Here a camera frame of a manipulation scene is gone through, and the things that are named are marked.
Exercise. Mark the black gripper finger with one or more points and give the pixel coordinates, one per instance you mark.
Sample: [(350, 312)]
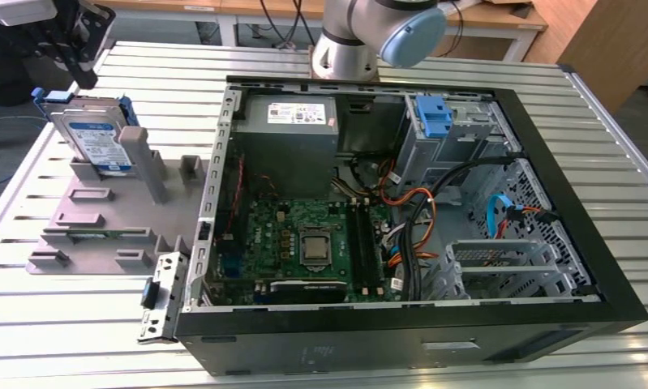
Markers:
[(89, 73)]

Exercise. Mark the hard disk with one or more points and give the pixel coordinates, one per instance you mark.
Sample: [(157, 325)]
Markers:
[(94, 142)]

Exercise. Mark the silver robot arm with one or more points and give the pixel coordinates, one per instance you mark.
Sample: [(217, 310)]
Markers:
[(351, 24)]

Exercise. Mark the grey metal disk bay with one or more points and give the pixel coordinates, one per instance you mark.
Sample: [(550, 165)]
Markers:
[(497, 244)]

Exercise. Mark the black bin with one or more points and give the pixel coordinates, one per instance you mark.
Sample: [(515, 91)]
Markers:
[(5, 85)]

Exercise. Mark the grey parts rack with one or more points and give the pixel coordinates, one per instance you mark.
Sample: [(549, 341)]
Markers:
[(129, 227)]

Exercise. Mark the green RAM stick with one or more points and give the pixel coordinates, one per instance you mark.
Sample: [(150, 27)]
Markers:
[(102, 233)]

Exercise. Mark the grey power supply unit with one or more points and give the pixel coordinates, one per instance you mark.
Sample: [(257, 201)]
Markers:
[(285, 162)]

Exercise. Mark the green motherboard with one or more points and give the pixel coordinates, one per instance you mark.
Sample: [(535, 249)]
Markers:
[(269, 219)]

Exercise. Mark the CPU socket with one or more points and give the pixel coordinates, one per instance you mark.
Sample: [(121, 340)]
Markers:
[(316, 231)]

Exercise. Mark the silver CPU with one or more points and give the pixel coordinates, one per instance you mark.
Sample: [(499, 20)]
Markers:
[(316, 247)]

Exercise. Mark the blue drive cage latch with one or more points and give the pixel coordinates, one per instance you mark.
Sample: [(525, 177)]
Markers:
[(435, 117)]

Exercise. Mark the black RAM slot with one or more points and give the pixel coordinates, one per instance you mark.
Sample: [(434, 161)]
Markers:
[(359, 243), (374, 243)]

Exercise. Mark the black graphics card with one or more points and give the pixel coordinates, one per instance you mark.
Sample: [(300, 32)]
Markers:
[(308, 289)]

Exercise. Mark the grey optical drive cage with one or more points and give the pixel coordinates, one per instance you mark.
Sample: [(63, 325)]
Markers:
[(464, 146)]

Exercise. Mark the wooden desk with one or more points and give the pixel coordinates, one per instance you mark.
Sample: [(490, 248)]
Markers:
[(497, 18)]

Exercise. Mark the black open PC case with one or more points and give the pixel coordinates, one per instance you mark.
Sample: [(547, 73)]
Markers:
[(411, 344)]

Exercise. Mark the wooden cabinet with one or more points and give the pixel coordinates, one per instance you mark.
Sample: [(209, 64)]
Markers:
[(615, 48)]

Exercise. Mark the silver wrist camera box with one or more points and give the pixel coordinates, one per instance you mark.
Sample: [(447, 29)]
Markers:
[(15, 10)]

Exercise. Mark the silver hinged slot bracket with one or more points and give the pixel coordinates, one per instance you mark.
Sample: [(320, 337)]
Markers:
[(166, 283)]

